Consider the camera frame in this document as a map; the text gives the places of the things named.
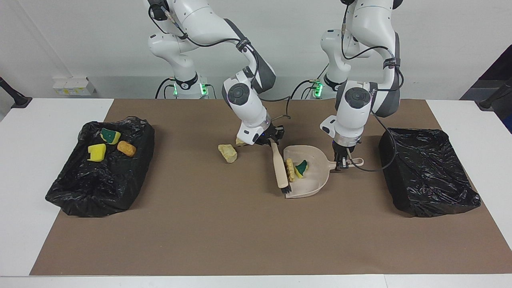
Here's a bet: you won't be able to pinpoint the beige plastic dustpan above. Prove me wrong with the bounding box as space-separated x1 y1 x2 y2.
283 145 364 199

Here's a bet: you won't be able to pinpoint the beige hand brush black bristles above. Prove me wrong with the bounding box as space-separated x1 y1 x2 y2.
270 138 292 196

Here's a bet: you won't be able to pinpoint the wide beige foam chunk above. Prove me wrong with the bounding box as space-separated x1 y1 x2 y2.
285 158 299 182

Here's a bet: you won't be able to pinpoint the tall beige foam chunk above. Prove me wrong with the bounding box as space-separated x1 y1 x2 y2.
218 144 238 163

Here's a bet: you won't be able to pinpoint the orange-brown sponge lump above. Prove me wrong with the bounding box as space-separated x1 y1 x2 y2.
117 141 137 157

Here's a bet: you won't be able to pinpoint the notched yellow sponge piece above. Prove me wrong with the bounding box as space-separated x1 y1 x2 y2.
87 144 107 162

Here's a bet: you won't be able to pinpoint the bin with black bag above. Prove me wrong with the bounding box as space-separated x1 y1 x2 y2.
45 116 155 218
379 128 482 218

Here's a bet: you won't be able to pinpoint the brown paper table mat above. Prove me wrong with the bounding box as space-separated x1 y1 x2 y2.
30 99 512 276

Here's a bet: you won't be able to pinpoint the black stand foot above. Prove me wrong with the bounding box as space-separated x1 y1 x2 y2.
0 77 32 108
475 78 512 111

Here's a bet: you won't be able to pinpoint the dark side panel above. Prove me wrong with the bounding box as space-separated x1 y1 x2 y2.
460 44 512 133

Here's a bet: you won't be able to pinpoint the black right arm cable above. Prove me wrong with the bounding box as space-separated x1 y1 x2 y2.
149 4 292 120

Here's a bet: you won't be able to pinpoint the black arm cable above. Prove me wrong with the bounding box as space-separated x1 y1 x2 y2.
341 0 404 172
149 4 292 120

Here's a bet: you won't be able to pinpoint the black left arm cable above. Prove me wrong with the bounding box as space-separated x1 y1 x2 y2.
341 0 404 172

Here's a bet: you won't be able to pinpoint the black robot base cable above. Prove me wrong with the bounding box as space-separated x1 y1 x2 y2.
155 77 176 99
290 79 320 100

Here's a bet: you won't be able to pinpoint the white wall socket box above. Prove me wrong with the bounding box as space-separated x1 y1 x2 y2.
53 77 96 96

